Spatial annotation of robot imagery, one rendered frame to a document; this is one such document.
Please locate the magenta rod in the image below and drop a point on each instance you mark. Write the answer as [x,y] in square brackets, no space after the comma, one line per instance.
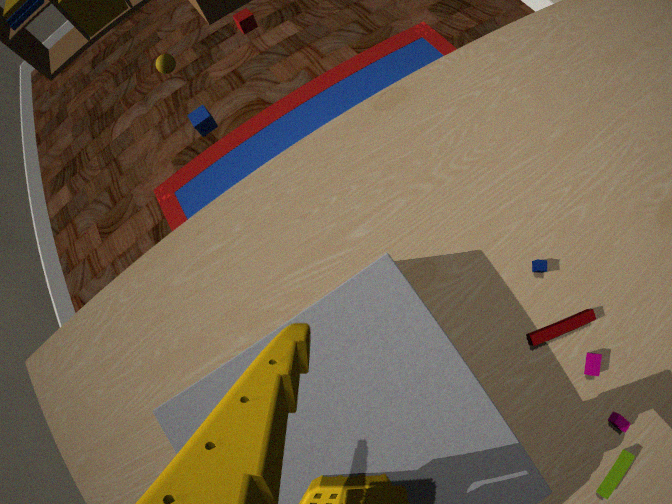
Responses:
[619,421]

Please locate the dark red long bar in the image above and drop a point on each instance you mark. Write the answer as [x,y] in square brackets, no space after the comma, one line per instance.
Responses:
[563,326]

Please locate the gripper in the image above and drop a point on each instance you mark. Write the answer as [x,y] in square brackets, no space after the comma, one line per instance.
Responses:
[236,455]

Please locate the magenta cube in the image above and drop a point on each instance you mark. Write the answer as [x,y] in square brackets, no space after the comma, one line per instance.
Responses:
[593,363]

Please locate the lime green rod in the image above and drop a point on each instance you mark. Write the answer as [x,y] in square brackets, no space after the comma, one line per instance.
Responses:
[615,474]

